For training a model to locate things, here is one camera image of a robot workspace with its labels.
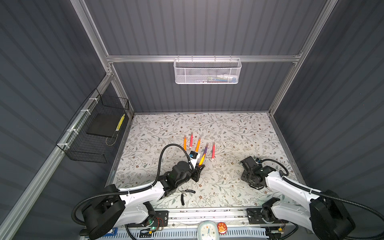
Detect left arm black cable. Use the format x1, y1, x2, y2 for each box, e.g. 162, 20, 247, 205
71, 143, 194, 226

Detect lone orange marker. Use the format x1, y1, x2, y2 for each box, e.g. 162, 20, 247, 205
199, 154, 206, 166

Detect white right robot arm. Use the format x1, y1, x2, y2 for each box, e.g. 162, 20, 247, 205
240, 157, 356, 240

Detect yellow marker in basket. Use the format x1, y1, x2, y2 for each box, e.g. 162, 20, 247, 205
116, 114, 126, 132

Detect black wire wall basket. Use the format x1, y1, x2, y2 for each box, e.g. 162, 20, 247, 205
57, 91, 130, 164

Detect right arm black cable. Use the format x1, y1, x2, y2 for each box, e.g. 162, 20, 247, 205
259, 158, 384, 240

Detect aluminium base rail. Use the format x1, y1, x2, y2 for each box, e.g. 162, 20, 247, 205
149, 205, 301, 230

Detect pink marker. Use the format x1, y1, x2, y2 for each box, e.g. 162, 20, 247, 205
211, 142, 216, 160
189, 132, 194, 150

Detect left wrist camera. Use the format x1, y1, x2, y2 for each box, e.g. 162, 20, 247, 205
190, 151, 201, 169

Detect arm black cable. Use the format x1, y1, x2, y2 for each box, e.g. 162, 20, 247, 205
71, 143, 194, 226
259, 158, 384, 240

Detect white wire mesh basket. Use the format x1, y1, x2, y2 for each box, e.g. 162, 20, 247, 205
174, 58, 242, 85

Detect black handled pliers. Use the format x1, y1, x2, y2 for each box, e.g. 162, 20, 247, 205
181, 189, 196, 206

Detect black flat pad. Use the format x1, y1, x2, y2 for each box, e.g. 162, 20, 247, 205
86, 114, 121, 138

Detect purple marker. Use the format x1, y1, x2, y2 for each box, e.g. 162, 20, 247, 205
204, 143, 209, 155

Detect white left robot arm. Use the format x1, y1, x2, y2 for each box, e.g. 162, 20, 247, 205
77, 162, 205, 240

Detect white analog clock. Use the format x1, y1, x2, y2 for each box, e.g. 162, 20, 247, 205
197, 221, 220, 240

